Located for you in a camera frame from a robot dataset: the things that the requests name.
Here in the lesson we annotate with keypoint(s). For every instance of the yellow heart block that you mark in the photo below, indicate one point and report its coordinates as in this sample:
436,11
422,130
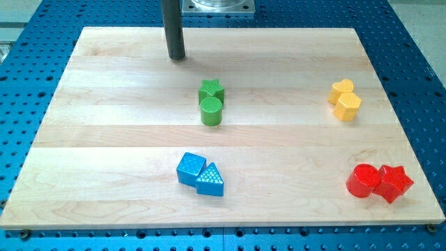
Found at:
338,88

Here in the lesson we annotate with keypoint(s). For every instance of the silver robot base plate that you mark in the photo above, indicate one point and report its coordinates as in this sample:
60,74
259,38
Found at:
198,8

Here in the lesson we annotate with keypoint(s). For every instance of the red star block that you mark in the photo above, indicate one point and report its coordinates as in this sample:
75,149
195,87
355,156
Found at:
394,182

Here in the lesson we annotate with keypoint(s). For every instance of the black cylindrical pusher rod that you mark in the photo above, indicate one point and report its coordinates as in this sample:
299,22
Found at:
173,29

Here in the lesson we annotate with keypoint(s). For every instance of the green cylinder block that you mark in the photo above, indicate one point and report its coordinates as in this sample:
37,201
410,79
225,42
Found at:
211,111

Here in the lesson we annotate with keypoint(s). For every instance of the blue triangle block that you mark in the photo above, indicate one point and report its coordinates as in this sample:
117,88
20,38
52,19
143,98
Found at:
210,182

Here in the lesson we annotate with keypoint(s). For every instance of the blue cube block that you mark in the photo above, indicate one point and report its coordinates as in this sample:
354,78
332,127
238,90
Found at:
189,168

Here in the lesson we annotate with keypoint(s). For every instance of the green star block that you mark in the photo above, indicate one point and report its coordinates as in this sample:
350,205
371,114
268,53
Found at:
211,88

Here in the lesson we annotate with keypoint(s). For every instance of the red cylinder block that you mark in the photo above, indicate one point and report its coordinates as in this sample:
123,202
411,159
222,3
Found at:
363,180

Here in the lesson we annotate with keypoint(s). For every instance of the yellow pentagon block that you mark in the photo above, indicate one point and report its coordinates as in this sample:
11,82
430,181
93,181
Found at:
347,106

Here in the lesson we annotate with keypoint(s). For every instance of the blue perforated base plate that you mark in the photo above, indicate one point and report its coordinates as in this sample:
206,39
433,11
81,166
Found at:
35,64

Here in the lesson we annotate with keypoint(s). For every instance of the light wooden board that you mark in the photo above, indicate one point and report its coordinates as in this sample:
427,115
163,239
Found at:
124,114

